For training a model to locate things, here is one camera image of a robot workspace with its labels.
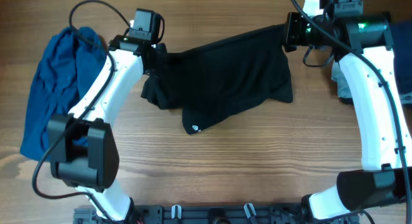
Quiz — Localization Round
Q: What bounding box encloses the black polo shirt with logo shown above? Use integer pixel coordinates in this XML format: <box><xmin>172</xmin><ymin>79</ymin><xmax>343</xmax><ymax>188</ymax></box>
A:
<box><xmin>141</xmin><ymin>24</ymin><xmax>293</xmax><ymax>135</ymax></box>

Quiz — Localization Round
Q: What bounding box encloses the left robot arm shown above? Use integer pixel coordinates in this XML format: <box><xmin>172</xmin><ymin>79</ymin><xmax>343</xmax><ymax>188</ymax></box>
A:
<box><xmin>46</xmin><ymin>8</ymin><xmax>165</xmax><ymax>223</ymax></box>

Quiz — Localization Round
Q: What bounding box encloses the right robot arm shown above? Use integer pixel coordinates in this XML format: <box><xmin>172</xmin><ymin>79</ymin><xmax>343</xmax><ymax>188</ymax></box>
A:
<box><xmin>285</xmin><ymin>0</ymin><xmax>411</xmax><ymax>223</ymax></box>

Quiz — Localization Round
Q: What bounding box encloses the light blue folded garment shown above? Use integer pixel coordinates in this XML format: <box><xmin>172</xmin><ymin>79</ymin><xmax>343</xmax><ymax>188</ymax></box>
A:
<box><xmin>332</xmin><ymin>61</ymin><xmax>411</xmax><ymax>98</ymax></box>

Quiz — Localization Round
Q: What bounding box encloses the blue crumpled shirt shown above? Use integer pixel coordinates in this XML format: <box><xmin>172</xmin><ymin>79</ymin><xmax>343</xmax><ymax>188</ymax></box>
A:
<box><xmin>20</xmin><ymin>28</ymin><xmax>106</xmax><ymax>161</ymax></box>

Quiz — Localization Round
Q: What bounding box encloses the dark navy folded garment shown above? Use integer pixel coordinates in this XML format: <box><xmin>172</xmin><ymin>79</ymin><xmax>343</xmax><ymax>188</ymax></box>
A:
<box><xmin>391</xmin><ymin>21</ymin><xmax>411</xmax><ymax>94</ymax></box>

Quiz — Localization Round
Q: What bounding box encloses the black folded garment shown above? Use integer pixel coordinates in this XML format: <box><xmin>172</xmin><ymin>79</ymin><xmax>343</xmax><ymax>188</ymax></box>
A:
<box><xmin>339</xmin><ymin>94</ymin><xmax>412</xmax><ymax>108</ymax></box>

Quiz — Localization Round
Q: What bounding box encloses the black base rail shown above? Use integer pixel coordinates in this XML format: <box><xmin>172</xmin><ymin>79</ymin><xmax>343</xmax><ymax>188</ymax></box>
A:
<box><xmin>73</xmin><ymin>203</ymin><xmax>360</xmax><ymax>224</ymax></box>

